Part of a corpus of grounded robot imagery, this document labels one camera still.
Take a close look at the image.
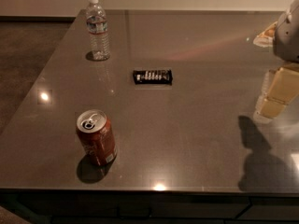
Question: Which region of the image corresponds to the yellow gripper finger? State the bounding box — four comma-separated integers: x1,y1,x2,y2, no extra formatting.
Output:
255,63,299,119
253,21,278,48

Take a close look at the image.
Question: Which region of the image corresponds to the red soda can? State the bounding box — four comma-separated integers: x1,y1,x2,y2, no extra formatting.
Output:
77,109,117,166

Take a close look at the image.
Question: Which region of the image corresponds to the clear plastic water bottle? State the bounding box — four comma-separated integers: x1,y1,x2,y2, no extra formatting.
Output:
85,0,110,61

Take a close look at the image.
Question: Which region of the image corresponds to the black rxbar chocolate bar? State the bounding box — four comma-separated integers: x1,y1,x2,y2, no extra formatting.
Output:
133,70,173,85

